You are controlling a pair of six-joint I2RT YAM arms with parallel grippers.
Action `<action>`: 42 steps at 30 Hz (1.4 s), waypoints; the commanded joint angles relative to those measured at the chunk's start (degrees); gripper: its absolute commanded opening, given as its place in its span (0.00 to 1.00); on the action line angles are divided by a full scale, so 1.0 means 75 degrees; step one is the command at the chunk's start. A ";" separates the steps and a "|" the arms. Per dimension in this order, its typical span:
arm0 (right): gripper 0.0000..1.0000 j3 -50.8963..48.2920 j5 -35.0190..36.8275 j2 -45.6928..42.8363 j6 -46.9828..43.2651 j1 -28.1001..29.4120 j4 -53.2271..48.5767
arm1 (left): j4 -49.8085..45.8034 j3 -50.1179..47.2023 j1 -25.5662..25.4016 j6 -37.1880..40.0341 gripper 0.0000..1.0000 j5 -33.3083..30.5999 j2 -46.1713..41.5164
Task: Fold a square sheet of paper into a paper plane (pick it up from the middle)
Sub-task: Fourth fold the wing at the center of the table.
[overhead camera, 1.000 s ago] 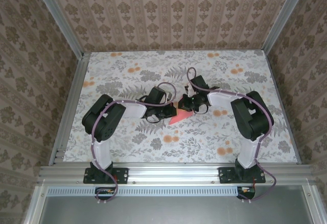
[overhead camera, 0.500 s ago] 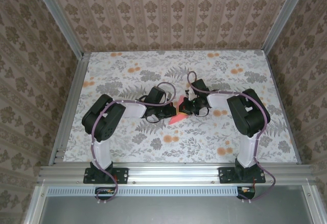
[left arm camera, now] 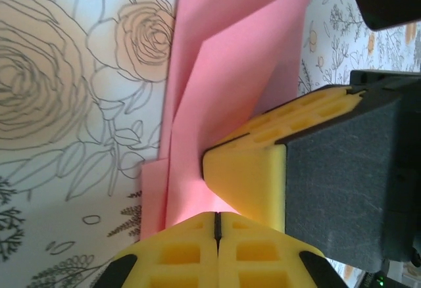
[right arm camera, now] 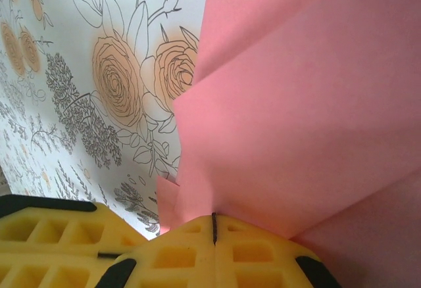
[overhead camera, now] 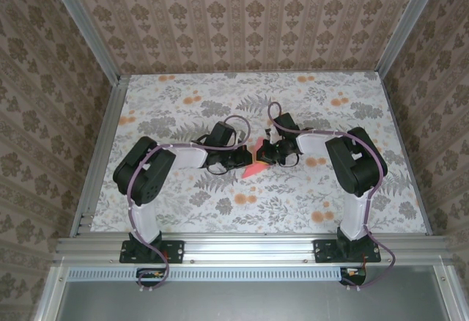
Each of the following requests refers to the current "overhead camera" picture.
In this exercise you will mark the pink cloth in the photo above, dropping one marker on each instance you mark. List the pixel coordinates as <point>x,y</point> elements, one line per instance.
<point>253,171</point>

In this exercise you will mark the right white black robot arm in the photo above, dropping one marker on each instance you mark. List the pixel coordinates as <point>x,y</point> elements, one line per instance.
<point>359,167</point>

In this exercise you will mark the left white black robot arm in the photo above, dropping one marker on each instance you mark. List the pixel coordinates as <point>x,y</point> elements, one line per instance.
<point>143,174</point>

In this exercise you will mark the grey metal sheet panel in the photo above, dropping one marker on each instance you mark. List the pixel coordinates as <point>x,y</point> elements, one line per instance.
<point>249,302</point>

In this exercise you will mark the floral patterned table cover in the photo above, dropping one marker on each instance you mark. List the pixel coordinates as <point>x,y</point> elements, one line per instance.
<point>256,207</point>

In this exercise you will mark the long aluminium frame rail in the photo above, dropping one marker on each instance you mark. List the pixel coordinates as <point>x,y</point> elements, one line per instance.
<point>249,249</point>

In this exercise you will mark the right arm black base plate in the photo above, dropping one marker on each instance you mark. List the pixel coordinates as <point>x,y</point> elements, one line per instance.
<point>322,251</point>

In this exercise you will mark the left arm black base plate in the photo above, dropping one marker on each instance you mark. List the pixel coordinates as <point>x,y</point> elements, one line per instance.
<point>176,251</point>

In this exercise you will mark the aluminium table side rail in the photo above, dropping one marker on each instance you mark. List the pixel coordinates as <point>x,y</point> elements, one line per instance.
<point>99,159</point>

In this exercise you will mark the aluminium frame post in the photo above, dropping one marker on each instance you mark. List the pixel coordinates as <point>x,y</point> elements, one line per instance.
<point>88,31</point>
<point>405,17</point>

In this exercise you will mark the aluminium panel edge rail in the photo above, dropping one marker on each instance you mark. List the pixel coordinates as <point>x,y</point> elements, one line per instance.
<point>51,295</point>
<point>448,295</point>

